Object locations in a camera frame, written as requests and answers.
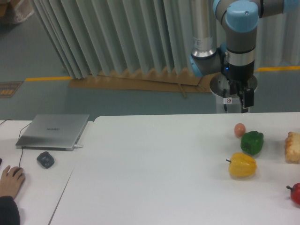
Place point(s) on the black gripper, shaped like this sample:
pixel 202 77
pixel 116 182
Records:
pixel 240 74

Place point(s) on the yellow bell pepper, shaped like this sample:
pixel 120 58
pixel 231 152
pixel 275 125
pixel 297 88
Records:
pixel 241 165

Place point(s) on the black computer mouse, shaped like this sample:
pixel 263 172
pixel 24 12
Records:
pixel 18 174

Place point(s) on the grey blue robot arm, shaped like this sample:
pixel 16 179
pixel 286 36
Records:
pixel 224 33

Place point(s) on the green bell pepper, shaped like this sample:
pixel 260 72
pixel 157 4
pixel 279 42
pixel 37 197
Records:
pixel 252 142

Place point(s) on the red bell pepper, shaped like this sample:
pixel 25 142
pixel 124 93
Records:
pixel 295 193

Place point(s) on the person's hand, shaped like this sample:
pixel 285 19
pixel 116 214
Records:
pixel 8 186

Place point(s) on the brown egg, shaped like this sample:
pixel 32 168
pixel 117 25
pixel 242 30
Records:
pixel 239 130

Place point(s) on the yellow floor tape right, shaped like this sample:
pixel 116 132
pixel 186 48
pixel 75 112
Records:
pixel 287 68

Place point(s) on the yellow floor tape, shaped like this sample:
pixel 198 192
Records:
pixel 287 68
pixel 38 79

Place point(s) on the bread loaf piece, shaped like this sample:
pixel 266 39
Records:
pixel 292 147

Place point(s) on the pale green curtain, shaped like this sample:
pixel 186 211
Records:
pixel 143 39

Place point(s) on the yellow floor tape left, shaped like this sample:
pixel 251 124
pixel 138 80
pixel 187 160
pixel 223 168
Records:
pixel 38 79

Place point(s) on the silver closed laptop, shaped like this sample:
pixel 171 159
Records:
pixel 53 132

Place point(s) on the black small controller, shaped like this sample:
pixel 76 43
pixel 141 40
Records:
pixel 45 159

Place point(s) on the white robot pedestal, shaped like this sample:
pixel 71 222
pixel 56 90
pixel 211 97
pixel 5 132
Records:
pixel 225 102

